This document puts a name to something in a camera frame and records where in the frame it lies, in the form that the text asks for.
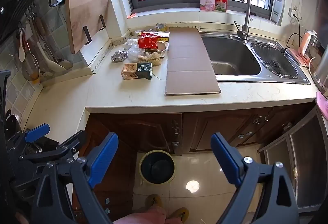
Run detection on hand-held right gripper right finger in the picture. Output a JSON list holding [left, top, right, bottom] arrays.
[[210, 132, 300, 224]]

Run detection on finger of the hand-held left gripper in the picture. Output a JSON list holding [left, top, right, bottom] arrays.
[[19, 130, 87, 163], [8, 124, 51, 154]]

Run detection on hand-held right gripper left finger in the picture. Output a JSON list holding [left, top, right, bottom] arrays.
[[31, 132, 120, 224]]

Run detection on yellow rimmed waste bin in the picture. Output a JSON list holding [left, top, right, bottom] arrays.
[[139, 150, 177, 185]]

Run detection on wooden base cabinet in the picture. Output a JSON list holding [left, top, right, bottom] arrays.
[[72, 102, 317, 224]]

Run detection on steel mesh strainer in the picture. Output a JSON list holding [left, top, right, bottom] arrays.
[[22, 52, 40, 81]]

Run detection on yellow slipper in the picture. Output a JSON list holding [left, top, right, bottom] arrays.
[[145, 194, 162, 210], [172, 207, 189, 222]]

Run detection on person's leg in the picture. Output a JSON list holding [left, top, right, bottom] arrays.
[[113, 205, 167, 224]]

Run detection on white ladle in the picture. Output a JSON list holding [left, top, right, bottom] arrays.
[[38, 42, 73, 78]]

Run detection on white spoon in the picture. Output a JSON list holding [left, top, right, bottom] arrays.
[[18, 29, 26, 62]]

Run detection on steel framed cabinet door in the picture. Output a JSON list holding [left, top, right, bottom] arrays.
[[257, 106, 328, 214]]

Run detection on green and brown drink carton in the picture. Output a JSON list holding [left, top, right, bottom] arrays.
[[121, 62, 153, 80]]

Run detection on crumpled silver foil wrapper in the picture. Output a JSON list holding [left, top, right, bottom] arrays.
[[111, 50, 129, 63]]

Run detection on brown cardboard sheet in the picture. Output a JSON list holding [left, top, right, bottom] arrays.
[[165, 28, 221, 96]]

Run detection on stainless steel sink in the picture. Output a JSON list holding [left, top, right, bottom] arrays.
[[199, 31, 311, 85]]

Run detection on steel wool scrubber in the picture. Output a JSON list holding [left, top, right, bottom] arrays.
[[269, 59, 282, 71]]

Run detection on clear plastic bag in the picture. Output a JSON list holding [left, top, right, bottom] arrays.
[[127, 43, 144, 62]]

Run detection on pink cloth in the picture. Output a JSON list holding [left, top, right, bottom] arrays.
[[316, 91, 328, 120]]

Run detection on steel drain basket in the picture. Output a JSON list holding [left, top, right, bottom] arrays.
[[251, 43, 299, 78]]

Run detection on beige mesh net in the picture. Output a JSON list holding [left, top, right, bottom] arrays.
[[138, 51, 163, 67]]

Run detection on wooden cutting board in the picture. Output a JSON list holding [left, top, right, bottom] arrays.
[[65, 0, 110, 54]]

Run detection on red snack packet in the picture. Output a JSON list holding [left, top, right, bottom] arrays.
[[138, 34, 160, 49]]

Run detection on steel kitchen appliance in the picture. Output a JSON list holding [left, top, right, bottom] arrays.
[[311, 42, 328, 98]]

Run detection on pink electric kettle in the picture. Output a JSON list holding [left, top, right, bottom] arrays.
[[298, 30, 323, 66]]

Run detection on steel faucet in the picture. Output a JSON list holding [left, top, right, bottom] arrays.
[[234, 0, 254, 40]]

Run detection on white plastic holder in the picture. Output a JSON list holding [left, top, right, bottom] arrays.
[[270, 0, 285, 25]]

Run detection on black wire rack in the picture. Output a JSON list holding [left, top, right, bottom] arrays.
[[48, 0, 107, 45]]

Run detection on black power cable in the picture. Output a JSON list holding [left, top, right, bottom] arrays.
[[280, 14, 302, 53]]

